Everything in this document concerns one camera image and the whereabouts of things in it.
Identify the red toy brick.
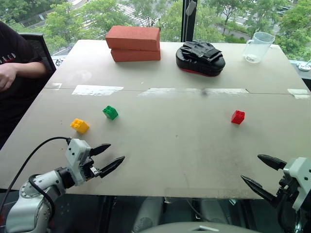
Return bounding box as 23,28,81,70
230,110,246,125

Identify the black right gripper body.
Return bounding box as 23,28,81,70
275,175,301,207

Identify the person in black shirt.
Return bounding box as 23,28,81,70
0,20,49,149

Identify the dark rounded robot body shape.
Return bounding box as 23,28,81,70
143,221,262,233

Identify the bare person hand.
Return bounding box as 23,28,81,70
0,64,19,92

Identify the clear blind cord pull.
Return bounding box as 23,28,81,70
185,0,196,16

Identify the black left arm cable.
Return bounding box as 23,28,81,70
0,136,71,216

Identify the wide white tape strip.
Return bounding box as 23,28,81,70
72,84,125,96

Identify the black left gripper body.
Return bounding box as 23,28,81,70
81,155,101,183

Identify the short white tape strip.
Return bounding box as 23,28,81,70
287,88,311,100

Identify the long white tape strip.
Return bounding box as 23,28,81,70
137,87,250,98

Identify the clear plastic measuring jug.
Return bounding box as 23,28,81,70
242,31,276,64

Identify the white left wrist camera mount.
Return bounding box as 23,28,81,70
65,138,94,187

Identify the black mesh office chair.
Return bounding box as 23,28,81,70
18,33,57,74

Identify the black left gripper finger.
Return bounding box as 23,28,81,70
90,143,112,156
99,155,125,179

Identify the white lamp base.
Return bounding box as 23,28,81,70
298,58,311,72

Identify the black window frame post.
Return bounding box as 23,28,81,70
181,0,198,43

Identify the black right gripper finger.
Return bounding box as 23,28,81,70
241,175,278,202
257,154,288,171

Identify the yellow toy brick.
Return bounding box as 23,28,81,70
70,118,90,134

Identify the black boxing focus mitt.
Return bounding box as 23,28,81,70
175,40,226,78

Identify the green toy brick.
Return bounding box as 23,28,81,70
102,105,119,121

